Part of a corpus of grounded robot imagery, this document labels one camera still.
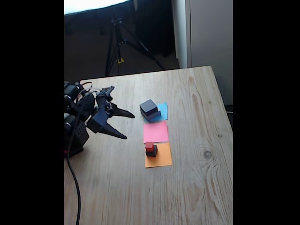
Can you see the medium black block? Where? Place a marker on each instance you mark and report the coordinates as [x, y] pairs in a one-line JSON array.
[[148, 105]]

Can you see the large black block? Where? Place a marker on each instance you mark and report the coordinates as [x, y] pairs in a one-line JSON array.
[[154, 114]]

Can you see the small red cube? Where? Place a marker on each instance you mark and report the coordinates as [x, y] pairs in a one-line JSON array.
[[149, 146]]

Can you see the small black cube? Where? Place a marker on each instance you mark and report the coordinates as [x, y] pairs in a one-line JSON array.
[[153, 153]]

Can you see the pink paper sheet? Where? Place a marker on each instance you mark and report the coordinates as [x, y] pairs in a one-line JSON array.
[[155, 132]]

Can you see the blue paper sheet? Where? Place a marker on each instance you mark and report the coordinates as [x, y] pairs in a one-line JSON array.
[[164, 110]]

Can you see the yellow tripod tag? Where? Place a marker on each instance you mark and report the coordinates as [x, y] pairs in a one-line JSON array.
[[120, 61]]

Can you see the orange paper sheet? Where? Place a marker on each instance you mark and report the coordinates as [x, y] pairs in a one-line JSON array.
[[164, 159]]

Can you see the black tripod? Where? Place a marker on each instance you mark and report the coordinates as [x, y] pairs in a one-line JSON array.
[[143, 47]]

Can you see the bright white panel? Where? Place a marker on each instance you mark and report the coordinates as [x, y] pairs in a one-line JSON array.
[[93, 4]]

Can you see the white cabinet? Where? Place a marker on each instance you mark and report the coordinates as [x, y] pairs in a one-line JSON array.
[[211, 35]]

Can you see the bare circuit board camera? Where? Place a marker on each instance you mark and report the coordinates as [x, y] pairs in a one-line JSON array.
[[106, 90]]

